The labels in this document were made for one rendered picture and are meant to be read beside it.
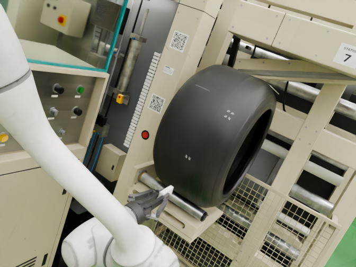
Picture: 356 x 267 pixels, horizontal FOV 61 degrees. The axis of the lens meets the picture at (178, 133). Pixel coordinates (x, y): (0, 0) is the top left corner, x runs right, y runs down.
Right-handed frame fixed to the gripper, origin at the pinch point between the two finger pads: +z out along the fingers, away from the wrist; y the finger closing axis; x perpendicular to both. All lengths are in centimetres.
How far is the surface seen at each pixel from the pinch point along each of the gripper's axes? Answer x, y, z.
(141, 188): 18.5, 19.6, 16.9
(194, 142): -17.9, 0.1, 9.6
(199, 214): 14.4, -8.8, 18.9
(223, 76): -39.2, 5.3, 27.9
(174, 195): 13.7, 5.0, 19.6
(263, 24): -61, 9, 64
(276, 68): -43, -1, 75
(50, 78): -20, 58, -6
